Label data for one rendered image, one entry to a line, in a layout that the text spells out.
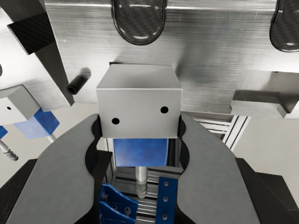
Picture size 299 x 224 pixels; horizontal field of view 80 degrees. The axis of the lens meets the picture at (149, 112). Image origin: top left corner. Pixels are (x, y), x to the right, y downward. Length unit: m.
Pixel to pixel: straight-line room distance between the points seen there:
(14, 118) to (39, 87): 0.05
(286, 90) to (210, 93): 0.08
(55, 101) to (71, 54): 0.10
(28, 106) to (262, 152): 1.63
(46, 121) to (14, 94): 0.06
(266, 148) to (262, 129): 0.22
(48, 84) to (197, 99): 0.18
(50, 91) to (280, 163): 1.80
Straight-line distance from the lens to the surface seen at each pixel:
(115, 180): 0.57
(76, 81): 0.17
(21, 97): 0.27
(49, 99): 0.27
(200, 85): 0.16
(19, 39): 0.23
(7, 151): 0.41
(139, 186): 0.19
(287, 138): 1.67
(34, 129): 0.30
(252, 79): 0.20
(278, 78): 0.21
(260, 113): 0.32
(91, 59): 0.17
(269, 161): 1.84
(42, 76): 0.25
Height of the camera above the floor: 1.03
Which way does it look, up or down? 51 degrees down
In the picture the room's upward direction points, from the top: 169 degrees counter-clockwise
